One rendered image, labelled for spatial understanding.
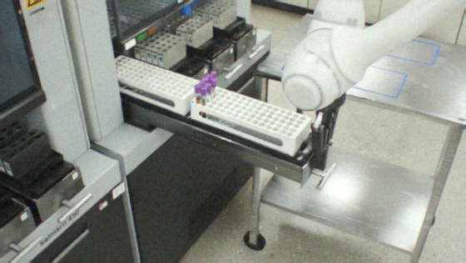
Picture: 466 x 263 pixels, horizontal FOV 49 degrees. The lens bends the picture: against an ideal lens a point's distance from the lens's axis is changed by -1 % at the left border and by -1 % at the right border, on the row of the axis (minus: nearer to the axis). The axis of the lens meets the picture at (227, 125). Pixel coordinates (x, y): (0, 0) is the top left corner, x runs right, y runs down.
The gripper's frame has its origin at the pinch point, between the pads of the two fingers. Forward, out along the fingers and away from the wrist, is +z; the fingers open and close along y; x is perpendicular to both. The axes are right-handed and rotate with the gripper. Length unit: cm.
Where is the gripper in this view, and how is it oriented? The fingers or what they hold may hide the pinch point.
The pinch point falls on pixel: (320, 156)
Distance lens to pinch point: 125.9
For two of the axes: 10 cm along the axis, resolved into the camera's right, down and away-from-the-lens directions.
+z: 0.1, 8.0, 6.0
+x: 8.5, 3.1, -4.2
